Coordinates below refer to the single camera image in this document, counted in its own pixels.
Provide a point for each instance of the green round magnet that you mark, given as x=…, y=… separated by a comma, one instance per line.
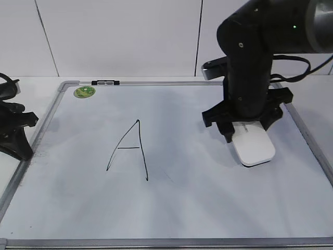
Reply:
x=84, y=92

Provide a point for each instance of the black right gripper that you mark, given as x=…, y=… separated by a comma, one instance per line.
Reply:
x=263, y=108

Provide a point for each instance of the white board eraser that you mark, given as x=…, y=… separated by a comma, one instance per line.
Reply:
x=252, y=143

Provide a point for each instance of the white board with grey frame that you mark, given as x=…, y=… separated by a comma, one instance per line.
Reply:
x=133, y=166

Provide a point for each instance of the black hanging clip on frame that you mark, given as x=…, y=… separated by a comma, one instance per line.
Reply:
x=105, y=82

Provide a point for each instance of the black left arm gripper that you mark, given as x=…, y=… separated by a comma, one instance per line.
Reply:
x=13, y=120

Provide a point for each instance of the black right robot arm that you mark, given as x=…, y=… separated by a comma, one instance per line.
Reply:
x=255, y=35

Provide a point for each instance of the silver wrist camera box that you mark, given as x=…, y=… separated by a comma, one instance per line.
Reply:
x=215, y=68

